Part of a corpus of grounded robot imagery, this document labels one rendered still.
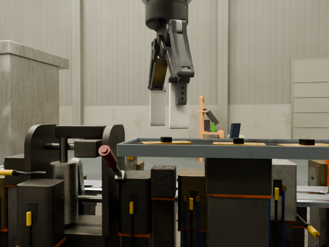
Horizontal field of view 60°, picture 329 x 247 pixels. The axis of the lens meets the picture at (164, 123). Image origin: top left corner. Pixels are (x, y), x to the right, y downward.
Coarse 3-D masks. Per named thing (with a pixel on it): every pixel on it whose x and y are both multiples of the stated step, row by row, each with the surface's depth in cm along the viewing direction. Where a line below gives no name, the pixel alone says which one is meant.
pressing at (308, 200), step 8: (88, 184) 88; (96, 184) 88; (176, 184) 88; (88, 192) 81; (96, 192) 81; (176, 192) 78; (304, 192) 80; (312, 192) 80; (320, 192) 79; (176, 200) 73; (304, 200) 70; (312, 200) 70; (320, 200) 69; (328, 200) 69
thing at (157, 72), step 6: (156, 42) 50; (156, 48) 51; (156, 54) 52; (156, 60) 52; (162, 60) 53; (156, 66) 53; (162, 66) 54; (156, 72) 54; (162, 72) 54; (156, 78) 55; (162, 78) 55; (150, 84) 57; (156, 84) 56; (162, 84) 56; (150, 90) 57; (162, 90) 57
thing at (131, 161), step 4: (128, 156) 97; (132, 156) 97; (128, 160) 97; (132, 160) 97; (136, 160) 97; (128, 164) 97; (132, 164) 97; (136, 164) 97; (128, 168) 97; (132, 168) 97
